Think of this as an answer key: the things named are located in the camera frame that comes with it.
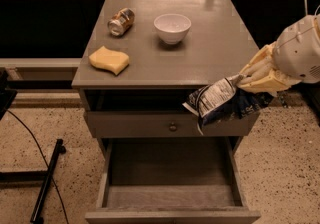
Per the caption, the white ceramic bowl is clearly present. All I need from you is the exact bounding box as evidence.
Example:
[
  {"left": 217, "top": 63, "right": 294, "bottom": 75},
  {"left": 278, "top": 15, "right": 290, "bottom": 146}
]
[{"left": 154, "top": 14, "right": 192, "bottom": 45}]

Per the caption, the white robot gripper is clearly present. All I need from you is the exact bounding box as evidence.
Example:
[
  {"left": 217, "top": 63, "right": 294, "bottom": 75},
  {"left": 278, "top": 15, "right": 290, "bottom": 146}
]
[{"left": 238, "top": 15, "right": 320, "bottom": 94}]

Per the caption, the blue chip bag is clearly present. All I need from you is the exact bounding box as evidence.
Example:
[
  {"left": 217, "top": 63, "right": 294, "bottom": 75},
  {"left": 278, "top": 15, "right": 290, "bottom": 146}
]
[{"left": 183, "top": 74, "right": 273, "bottom": 134}]

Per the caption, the black cable on floor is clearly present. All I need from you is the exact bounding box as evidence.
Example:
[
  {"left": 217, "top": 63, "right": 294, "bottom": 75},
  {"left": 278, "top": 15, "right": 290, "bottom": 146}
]
[{"left": 6, "top": 109, "right": 70, "bottom": 224}]

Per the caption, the grey wooden drawer cabinet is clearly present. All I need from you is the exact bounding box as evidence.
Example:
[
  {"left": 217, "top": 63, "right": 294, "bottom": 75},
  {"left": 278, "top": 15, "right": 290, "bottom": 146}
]
[{"left": 71, "top": 0, "right": 279, "bottom": 154}]

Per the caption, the black stand base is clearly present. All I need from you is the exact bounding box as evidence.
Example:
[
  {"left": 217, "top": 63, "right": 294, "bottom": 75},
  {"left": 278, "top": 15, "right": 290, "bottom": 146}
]
[{"left": 0, "top": 139, "right": 66, "bottom": 224}]

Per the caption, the yellow sponge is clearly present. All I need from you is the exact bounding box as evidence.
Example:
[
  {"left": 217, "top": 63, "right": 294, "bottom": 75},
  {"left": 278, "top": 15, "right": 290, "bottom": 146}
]
[{"left": 89, "top": 46, "right": 129, "bottom": 75}]

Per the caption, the open grey bottom drawer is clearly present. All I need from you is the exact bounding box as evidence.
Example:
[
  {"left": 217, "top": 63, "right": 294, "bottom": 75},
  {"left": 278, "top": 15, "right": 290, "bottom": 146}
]
[{"left": 85, "top": 138, "right": 260, "bottom": 224}]

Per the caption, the crushed orange soda can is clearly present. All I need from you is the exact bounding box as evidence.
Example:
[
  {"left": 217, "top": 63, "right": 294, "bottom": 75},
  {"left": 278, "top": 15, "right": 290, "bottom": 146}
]
[{"left": 108, "top": 8, "right": 135, "bottom": 36}]

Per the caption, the grey middle drawer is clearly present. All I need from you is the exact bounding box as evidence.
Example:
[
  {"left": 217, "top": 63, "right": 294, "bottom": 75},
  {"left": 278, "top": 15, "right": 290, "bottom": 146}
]
[{"left": 84, "top": 111, "right": 258, "bottom": 139}]

